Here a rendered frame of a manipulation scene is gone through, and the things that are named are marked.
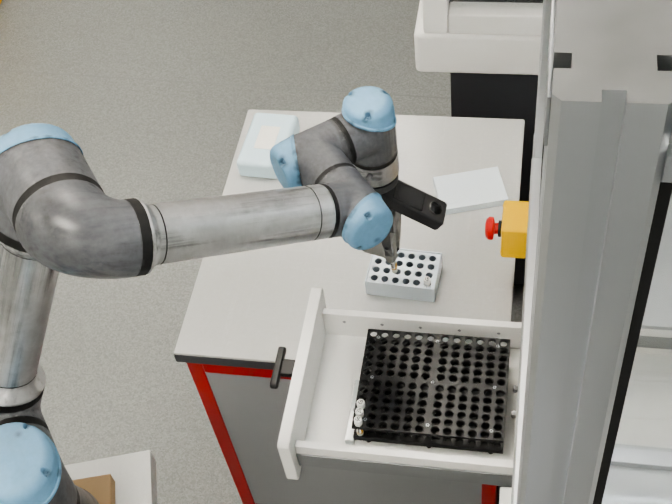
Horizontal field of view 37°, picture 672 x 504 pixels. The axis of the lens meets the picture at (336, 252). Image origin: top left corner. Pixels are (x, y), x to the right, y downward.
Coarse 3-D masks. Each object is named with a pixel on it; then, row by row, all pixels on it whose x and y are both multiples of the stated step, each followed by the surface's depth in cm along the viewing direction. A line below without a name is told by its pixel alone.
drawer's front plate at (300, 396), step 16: (320, 288) 164; (320, 304) 163; (304, 320) 160; (320, 320) 164; (304, 336) 158; (320, 336) 165; (304, 352) 156; (320, 352) 166; (304, 368) 154; (304, 384) 155; (288, 400) 151; (304, 400) 155; (288, 416) 149; (304, 416) 156; (288, 432) 148; (304, 432) 157; (288, 448) 147; (288, 464) 151
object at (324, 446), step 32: (352, 320) 165; (384, 320) 163; (416, 320) 162; (448, 320) 161; (480, 320) 160; (352, 352) 166; (512, 352) 163; (320, 384) 163; (352, 384) 162; (512, 384) 159; (320, 416) 159; (320, 448) 149; (352, 448) 149; (384, 448) 148; (416, 448) 154; (512, 448) 152; (448, 480) 150; (480, 480) 148
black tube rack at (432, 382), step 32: (384, 352) 158; (416, 352) 161; (448, 352) 157; (480, 352) 156; (384, 384) 154; (416, 384) 154; (448, 384) 153; (480, 384) 153; (384, 416) 154; (416, 416) 150; (448, 416) 154; (480, 416) 149; (448, 448) 151; (480, 448) 149
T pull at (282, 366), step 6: (282, 348) 159; (282, 354) 158; (276, 360) 158; (282, 360) 158; (288, 360) 157; (294, 360) 157; (276, 366) 157; (282, 366) 157; (288, 366) 157; (276, 372) 156; (282, 372) 156; (288, 372) 156; (276, 378) 156; (270, 384) 155; (276, 384) 155
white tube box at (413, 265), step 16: (400, 256) 184; (416, 256) 182; (432, 256) 182; (368, 272) 181; (384, 272) 182; (400, 272) 182; (416, 272) 181; (432, 272) 180; (368, 288) 181; (384, 288) 180; (400, 288) 179; (416, 288) 178; (432, 288) 178
